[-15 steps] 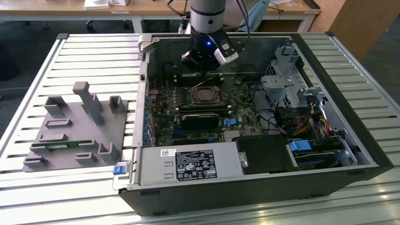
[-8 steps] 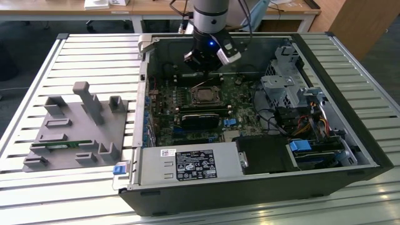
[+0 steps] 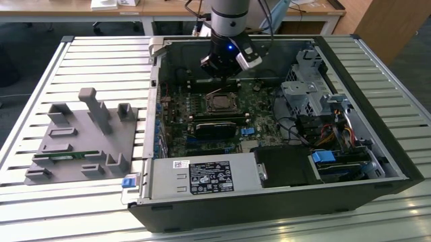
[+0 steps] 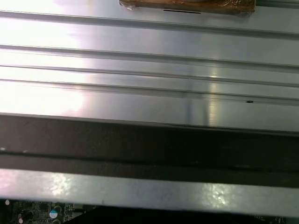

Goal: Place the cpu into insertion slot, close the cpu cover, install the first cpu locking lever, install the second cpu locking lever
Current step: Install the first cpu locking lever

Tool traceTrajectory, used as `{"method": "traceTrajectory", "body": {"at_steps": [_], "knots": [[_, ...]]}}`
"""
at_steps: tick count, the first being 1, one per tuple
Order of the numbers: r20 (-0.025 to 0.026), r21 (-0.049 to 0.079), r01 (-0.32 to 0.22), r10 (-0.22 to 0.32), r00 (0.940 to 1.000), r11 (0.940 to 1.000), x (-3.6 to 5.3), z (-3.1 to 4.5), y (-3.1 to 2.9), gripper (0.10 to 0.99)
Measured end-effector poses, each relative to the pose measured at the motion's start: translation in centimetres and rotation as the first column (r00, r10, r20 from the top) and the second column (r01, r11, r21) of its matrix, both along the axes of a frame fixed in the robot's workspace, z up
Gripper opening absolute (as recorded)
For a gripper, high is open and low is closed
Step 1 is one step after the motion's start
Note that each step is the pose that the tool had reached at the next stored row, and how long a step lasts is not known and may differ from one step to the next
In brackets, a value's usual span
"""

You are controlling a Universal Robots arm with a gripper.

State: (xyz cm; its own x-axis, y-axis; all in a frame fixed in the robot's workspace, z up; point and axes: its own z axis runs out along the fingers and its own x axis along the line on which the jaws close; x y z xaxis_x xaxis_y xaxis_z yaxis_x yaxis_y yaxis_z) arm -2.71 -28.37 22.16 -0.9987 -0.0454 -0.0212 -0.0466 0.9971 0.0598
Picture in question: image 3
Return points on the plain white box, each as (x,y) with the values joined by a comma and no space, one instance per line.
(104,4)

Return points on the white carton with print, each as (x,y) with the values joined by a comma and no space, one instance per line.
(128,2)

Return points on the blue case latch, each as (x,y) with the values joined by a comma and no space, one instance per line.
(128,182)

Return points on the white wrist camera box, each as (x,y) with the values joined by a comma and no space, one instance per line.
(248,56)

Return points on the black PC case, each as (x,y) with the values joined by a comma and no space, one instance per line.
(235,214)

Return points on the blue board connector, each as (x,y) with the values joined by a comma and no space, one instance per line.
(247,131)

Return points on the black plastic shroud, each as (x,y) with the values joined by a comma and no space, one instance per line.
(285,166)

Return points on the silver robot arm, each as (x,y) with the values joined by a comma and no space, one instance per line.
(229,15)

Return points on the wooden desk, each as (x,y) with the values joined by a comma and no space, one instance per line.
(51,10)

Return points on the pale blue teach pendant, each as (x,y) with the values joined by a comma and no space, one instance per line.
(280,12)

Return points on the wooden cabinet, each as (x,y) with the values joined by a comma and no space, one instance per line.
(387,25)

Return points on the green RAM stick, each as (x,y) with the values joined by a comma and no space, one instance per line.
(79,154)

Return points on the silver power supply with label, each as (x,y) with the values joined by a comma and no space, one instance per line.
(168,181)

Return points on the CPU socket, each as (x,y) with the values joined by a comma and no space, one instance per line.
(208,111)

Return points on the grey parts rack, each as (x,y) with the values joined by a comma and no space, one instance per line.
(84,141)

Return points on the hard disk in blue carrier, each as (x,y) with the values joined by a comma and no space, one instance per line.
(322,157)

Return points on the black graphics card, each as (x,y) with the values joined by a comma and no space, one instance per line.
(215,129)

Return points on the silver finned heatsink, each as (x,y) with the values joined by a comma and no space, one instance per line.
(249,145)

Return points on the green motherboard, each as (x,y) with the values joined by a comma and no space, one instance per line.
(265,123)

